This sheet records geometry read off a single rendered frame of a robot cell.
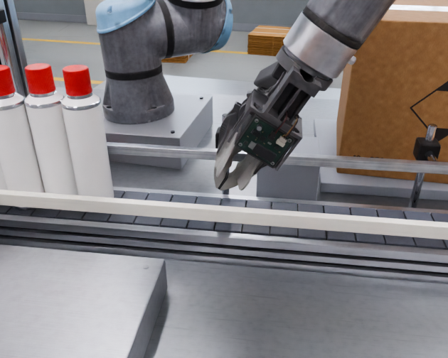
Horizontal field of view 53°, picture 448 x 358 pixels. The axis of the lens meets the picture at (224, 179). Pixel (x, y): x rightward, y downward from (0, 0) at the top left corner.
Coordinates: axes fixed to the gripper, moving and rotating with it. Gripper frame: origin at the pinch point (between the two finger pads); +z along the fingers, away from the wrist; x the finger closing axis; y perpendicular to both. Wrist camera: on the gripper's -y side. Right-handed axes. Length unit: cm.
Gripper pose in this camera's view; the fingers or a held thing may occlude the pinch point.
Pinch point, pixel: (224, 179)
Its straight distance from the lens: 63.6
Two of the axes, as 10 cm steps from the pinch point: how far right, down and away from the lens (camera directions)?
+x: 8.6, 4.9, 1.5
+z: -5.0, 7.2, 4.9
